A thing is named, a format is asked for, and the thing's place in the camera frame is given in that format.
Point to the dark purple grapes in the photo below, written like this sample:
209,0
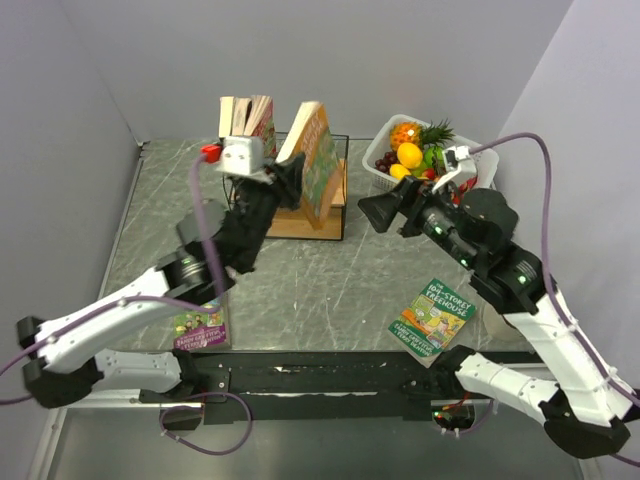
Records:
385,163

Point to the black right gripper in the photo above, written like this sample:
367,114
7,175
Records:
416,193

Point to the orange spiky fruit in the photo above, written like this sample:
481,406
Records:
405,132

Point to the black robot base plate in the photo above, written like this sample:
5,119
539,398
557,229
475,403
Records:
322,386

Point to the red 13-storey treehouse book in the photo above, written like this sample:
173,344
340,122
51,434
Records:
260,123

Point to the blue comic cover book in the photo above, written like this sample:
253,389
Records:
242,107

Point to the yellow lemon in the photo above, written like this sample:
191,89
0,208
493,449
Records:
398,171

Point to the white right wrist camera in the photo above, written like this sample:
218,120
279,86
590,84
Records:
460,168

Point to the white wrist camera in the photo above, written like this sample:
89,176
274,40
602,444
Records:
239,156
460,168

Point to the orange round fruit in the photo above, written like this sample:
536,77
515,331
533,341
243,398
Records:
409,155

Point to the green 104-storey treehouse book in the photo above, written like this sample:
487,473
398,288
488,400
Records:
432,320

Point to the dark grey cover book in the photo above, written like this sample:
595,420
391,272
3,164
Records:
227,107

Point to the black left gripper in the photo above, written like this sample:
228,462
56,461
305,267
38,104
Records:
290,173

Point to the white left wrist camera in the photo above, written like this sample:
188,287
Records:
239,156

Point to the wooden two-tier metal shelf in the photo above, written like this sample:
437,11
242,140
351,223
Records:
294,224

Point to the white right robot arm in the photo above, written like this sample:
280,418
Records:
584,410

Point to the orange 39-storey treehouse book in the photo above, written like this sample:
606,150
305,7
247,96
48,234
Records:
322,172

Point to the green apple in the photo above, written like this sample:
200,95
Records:
433,157

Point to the purple 117-storey treehouse book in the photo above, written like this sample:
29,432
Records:
195,331

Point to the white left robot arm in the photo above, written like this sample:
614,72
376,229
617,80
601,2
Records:
70,357

